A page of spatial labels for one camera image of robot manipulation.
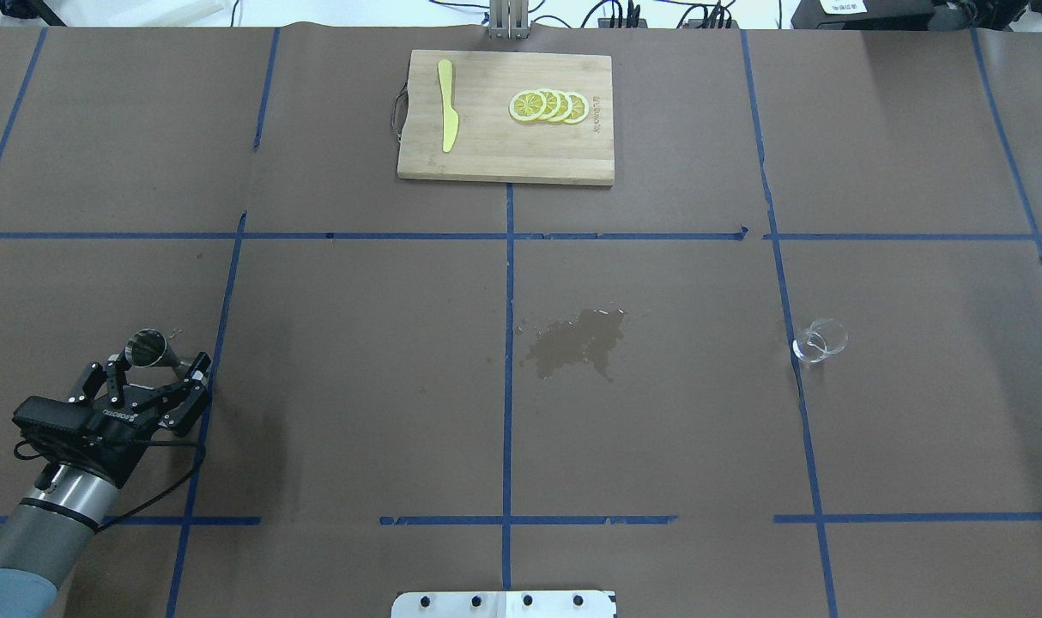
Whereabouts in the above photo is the black box on table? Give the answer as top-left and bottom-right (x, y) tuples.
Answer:
(791, 1), (943, 31)

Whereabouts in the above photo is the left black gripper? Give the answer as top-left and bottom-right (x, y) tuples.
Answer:
(66, 352), (212, 486)

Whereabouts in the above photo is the yellow plastic knife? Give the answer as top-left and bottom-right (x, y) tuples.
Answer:
(436, 58), (461, 154)

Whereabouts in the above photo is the aluminium frame post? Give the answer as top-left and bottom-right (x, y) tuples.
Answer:
(487, 0), (531, 39)

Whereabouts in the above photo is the lemon slice four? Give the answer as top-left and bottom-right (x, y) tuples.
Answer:
(563, 93), (591, 125)

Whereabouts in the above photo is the lemon slice three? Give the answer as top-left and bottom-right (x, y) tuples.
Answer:
(549, 91), (573, 123)

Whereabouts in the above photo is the clear glass shaker cup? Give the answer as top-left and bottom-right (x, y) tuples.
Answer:
(791, 318), (848, 365)

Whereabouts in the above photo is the wooden cutting board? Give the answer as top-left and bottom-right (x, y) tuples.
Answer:
(397, 48), (615, 186)

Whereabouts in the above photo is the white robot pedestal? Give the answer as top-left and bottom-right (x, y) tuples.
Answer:
(391, 590), (618, 617)

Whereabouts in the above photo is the lemon slice one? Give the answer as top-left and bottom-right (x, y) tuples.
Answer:
(508, 89), (546, 123)

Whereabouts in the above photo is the left camera cable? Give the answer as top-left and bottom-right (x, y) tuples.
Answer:
(13, 438), (209, 532)

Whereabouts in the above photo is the steel measuring jigger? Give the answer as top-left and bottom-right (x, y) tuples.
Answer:
(124, 328), (210, 385)

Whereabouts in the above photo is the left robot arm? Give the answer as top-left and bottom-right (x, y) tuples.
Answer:
(0, 353), (212, 617)

